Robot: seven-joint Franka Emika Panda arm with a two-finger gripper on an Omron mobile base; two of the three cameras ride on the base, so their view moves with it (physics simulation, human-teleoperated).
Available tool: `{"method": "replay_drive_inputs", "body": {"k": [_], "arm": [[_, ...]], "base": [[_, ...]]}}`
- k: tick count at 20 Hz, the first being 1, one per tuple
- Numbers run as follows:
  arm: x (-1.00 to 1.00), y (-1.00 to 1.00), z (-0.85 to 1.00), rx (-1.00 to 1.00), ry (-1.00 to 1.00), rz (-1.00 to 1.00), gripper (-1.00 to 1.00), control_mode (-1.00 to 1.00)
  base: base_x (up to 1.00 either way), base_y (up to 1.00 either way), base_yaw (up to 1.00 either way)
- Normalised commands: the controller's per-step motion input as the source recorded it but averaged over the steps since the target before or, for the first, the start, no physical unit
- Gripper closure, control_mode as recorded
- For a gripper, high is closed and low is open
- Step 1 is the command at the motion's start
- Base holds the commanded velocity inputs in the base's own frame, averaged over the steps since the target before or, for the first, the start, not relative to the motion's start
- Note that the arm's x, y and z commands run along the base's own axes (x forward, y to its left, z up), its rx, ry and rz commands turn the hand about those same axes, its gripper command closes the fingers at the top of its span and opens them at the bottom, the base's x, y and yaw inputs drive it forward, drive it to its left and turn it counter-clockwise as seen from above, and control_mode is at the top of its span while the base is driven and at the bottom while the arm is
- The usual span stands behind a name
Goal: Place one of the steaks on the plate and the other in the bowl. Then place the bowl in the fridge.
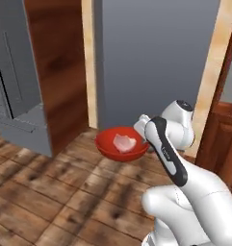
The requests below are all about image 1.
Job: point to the grey fridge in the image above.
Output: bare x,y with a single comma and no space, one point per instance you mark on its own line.
152,61

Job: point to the grey fridge door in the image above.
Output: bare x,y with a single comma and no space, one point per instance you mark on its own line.
21,96

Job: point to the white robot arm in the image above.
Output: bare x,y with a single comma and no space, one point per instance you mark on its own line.
197,198

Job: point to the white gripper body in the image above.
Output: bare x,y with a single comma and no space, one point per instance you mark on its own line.
141,124

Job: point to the brown wooden side panel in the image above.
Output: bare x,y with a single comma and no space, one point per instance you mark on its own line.
61,70

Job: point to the pale pink steak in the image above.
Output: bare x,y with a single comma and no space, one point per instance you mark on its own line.
123,142

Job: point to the brown wooden cupboard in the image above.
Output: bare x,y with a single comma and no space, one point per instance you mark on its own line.
221,141

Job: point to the red bowl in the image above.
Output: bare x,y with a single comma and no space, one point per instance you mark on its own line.
108,148

